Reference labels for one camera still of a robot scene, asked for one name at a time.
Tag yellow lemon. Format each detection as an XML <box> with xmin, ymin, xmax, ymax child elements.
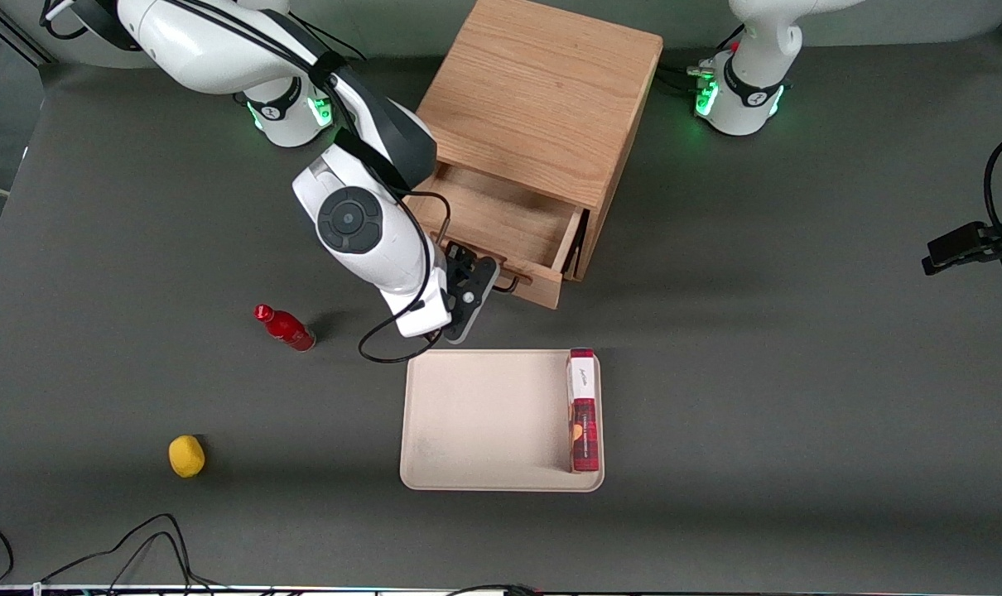
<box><xmin>168</xmin><ymin>435</ymin><xmax>206</xmax><ymax>479</ymax></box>

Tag red cookie box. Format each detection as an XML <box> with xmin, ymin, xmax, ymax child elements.
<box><xmin>566</xmin><ymin>347</ymin><xmax>601</xmax><ymax>473</ymax></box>

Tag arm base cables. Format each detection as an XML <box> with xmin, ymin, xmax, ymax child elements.
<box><xmin>656</xmin><ymin>23</ymin><xmax>747</xmax><ymax>94</ymax></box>
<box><xmin>289</xmin><ymin>15</ymin><xmax>369</xmax><ymax>64</ymax></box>

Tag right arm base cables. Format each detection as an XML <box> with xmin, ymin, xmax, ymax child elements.
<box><xmin>289</xmin><ymin>15</ymin><xmax>369</xmax><ymax>64</ymax></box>

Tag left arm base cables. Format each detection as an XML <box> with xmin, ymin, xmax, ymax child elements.
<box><xmin>656</xmin><ymin>23</ymin><xmax>747</xmax><ymax>94</ymax></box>

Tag thick black drawer handle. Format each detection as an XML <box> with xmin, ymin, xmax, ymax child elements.
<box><xmin>437</xmin><ymin>215</ymin><xmax>521</xmax><ymax>296</ymax></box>

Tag wooden two-drawer cabinet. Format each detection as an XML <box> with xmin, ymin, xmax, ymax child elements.
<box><xmin>402</xmin><ymin>0</ymin><xmax>664</xmax><ymax>283</ymax></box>

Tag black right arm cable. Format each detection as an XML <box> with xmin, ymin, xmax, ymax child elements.
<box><xmin>41</xmin><ymin>0</ymin><xmax>454</xmax><ymax>366</ymax></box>

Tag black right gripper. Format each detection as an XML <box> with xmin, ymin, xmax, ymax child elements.
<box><xmin>433</xmin><ymin>241</ymin><xmax>494</xmax><ymax>334</ymax></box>

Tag red bottle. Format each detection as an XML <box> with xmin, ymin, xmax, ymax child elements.
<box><xmin>253</xmin><ymin>304</ymin><xmax>317</xmax><ymax>353</ymax></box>

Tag wooden drawer with notch above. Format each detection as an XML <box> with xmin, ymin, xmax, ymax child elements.
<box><xmin>403</xmin><ymin>161</ymin><xmax>590</xmax><ymax>310</ymax></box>

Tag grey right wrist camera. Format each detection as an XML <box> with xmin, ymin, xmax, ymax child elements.
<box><xmin>444</xmin><ymin>258</ymin><xmax>502</xmax><ymax>345</ymax></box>

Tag beige plastic tray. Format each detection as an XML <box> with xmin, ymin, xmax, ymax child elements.
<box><xmin>399</xmin><ymin>348</ymin><xmax>605</xmax><ymax>493</ymax></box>

